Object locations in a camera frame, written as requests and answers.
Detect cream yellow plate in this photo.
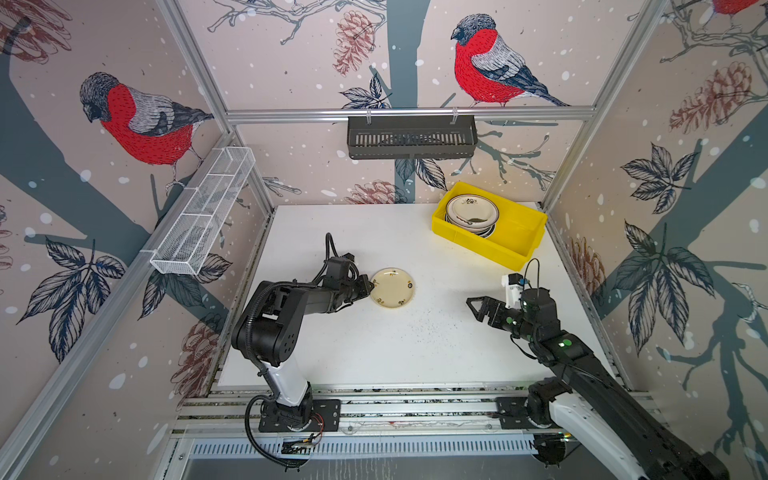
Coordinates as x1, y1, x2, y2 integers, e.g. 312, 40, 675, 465
370, 267, 416, 309

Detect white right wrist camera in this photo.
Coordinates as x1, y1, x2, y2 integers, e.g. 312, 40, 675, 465
502, 273, 527, 309

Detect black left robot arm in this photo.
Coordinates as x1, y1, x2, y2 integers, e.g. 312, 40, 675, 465
230, 233, 373, 430

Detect white plate red characters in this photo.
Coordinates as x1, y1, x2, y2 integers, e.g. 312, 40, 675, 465
455, 224, 496, 238

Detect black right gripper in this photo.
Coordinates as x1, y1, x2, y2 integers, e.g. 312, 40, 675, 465
467, 294, 541, 344

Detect cream small floral plate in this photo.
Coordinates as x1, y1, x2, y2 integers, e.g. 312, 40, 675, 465
446, 194, 500, 231

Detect black hanging wall basket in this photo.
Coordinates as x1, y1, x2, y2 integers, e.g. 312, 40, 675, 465
347, 115, 478, 160

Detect yellow plastic bin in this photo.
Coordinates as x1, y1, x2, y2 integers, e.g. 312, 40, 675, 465
431, 182, 547, 271

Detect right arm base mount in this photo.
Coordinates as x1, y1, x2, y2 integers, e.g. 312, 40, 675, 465
494, 377, 572, 430

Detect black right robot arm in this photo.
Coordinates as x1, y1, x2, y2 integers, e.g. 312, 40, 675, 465
466, 288, 730, 479

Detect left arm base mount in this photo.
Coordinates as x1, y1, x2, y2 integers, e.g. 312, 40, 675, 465
258, 383, 341, 433

